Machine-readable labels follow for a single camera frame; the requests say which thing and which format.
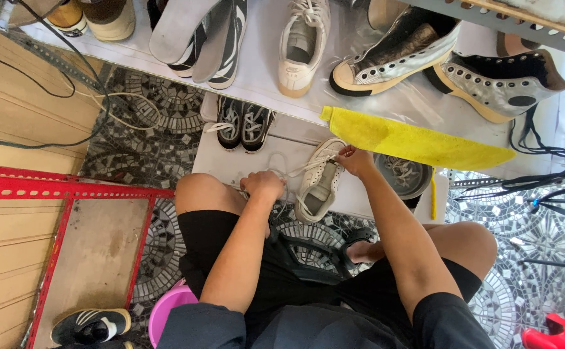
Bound person's left hand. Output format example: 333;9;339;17
240;171;287;205

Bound person's right hand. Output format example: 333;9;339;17
336;145;378;179

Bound white shoelace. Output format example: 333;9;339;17
241;151;344;222

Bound white low step board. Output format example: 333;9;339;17
191;91;451;225

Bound cream white low sneaker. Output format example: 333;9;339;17
294;138;348;224

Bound black sneaker with white laces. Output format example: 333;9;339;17
206;95;244;151
241;101;277;155

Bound grey sneaker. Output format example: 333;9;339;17
374;153;434;201

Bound yellow cloth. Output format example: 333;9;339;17
320;106;518;172

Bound person's foot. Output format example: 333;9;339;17
347;240;386;265

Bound black plastic stool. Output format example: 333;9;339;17
267;225;379;287

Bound person's black shorts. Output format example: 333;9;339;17
177;209;484;340

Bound silver black high-top sneaker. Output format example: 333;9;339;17
422;48;565;124
329;5;462;98

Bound white sneaker with tan sole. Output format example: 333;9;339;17
277;0;332;99

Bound black and white sneaker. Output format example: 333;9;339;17
147;0;207;79
207;0;248;91

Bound grey shoe insole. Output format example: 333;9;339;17
192;0;237;84
148;0;225;65

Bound beige shoe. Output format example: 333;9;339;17
367;0;410;31

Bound white shelf board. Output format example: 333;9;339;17
18;0;565;181

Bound pink plastic basin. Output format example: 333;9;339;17
147;278;200;349

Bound person's dark grey shirt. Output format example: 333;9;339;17
156;292;497;349

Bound worn wooden rack board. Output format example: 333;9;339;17
33;198;151;349

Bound grey perforated metal shelf bar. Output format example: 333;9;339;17
399;0;565;62

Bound black tripod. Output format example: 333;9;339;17
449;167;565;272

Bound bundle of black shoelaces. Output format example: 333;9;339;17
507;104;565;191

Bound brown shoe with cream sole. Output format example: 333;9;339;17
80;0;137;42

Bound black sneaker with white stripes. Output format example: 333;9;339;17
50;308;132;346

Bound tan and black shoe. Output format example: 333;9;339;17
46;0;89;38

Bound red plastic object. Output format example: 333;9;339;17
522;312;565;349

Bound white cord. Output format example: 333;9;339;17
75;90;162;132

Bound thick black cable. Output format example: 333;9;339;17
0;0;114;150

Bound red metal rack frame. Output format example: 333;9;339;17
0;163;176;349

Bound thin black cable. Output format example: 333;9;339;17
0;36;77;99

